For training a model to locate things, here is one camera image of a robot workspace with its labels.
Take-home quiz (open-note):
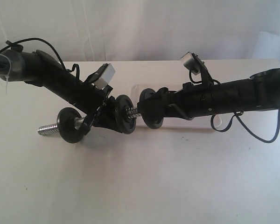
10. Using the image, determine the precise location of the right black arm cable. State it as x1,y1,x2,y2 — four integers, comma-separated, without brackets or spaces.
188,53,280,143

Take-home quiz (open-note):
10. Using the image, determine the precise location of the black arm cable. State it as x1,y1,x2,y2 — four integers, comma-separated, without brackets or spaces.
0,38,82,73
188,53,280,143

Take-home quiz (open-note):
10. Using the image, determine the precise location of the black weight plate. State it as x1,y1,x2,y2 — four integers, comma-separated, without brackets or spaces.
139,88,163,129
115,94,136,134
56,107,83,143

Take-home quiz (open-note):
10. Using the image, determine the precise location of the white plastic tray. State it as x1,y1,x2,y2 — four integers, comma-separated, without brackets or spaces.
129,84,222,130

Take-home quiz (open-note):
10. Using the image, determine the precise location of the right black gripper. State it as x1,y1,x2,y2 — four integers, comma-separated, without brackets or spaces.
137,83,215,120

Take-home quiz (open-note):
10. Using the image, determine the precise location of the left grey black robot arm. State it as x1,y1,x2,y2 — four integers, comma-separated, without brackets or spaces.
0,48,121,133

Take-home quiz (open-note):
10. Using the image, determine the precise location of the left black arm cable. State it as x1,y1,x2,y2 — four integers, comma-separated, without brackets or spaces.
0,38,82,73

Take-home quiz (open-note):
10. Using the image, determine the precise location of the chrome threaded dumbbell bar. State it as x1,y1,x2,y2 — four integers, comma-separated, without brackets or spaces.
37,107,141,136

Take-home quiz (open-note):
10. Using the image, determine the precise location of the right grey black robot arm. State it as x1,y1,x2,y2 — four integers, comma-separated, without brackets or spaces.
137,68,280,120

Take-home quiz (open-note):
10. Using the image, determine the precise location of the white background curtain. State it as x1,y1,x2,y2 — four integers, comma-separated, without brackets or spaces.
0,0,280,62

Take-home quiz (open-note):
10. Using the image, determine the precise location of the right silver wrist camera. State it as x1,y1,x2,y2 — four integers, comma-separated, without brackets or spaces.
181,52,205,75

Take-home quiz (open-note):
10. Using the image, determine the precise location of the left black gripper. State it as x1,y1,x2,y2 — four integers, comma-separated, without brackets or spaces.
72,80,123,135

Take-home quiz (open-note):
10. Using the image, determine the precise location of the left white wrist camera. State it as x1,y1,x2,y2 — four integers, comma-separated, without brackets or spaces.
84,63,115,89

